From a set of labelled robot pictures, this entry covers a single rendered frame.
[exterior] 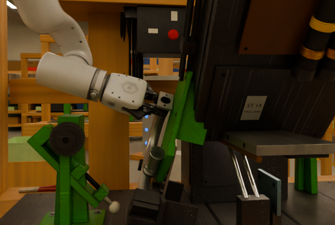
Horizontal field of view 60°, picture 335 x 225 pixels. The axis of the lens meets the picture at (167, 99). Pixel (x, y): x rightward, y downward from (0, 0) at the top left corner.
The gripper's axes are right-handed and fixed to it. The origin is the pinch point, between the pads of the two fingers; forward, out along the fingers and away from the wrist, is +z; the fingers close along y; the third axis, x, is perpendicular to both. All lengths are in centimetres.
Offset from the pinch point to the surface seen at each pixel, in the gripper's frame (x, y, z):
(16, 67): 739, 695, -386
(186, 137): -3.3, -10.8, 6.5
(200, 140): -3.6, -10.7, 10.0
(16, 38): 671, 767, -416
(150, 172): 5.4, -17.0, 1.2
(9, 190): 55, -9, -38
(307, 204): 10, -10, 50
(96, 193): 12.4, -21.9, -9.1
